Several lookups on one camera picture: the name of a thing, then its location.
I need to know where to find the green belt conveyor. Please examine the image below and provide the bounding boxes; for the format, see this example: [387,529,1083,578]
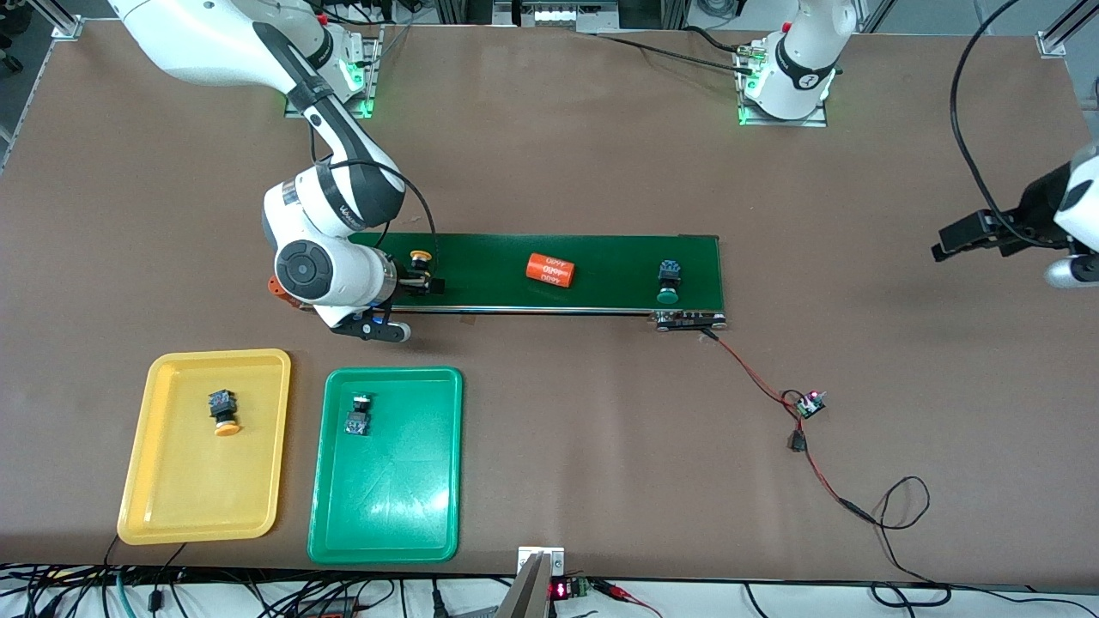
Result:
[300,230,729,332]

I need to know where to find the aluminium corner profile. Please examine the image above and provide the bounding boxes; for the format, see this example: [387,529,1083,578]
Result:
[34,0,85,40]
[1037,0,1099,59]

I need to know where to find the green plastic tray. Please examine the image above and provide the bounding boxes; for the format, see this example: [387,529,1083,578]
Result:
[307,367,464,565]

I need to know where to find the yellow plastic tray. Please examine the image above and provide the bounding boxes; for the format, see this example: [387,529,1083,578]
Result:
[117,348,292,546]

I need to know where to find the white lit device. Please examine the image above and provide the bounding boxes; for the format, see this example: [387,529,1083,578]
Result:
[513,0,621,28]

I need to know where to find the red alligator clip lead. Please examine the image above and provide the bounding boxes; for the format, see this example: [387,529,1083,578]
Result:
[592,579,662,618]

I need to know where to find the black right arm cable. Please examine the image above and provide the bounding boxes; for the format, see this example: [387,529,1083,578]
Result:
[309,129,440,280]

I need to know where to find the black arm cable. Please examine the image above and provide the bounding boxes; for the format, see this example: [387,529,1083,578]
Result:
[309,129,440,280]
[950,0,1083,250]

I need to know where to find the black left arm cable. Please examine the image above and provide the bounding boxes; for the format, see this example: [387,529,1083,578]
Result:
[950,0,1083,250]

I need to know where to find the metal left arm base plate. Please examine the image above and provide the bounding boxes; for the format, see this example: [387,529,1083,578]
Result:
[737,43,829,128]

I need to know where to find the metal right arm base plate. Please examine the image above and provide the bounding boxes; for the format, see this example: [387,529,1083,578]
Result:
[283,24,385,119]

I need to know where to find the thin black looped cable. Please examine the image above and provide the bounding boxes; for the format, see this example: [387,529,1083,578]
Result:
[869,476,954,610]

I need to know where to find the red black wire pair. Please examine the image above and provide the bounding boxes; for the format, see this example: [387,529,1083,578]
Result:
[700,329,877,524]

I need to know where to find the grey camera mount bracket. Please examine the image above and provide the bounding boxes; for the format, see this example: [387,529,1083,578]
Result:
[494,546,566,618]

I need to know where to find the black cable across table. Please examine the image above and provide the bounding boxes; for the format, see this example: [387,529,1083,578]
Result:
[592,26,761,76]

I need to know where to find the aluminium frame rack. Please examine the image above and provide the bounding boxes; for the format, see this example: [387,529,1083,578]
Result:
[434,0,688,35]

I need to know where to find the black cable with plug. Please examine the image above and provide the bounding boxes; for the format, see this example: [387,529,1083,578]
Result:
[148,543,186,612]

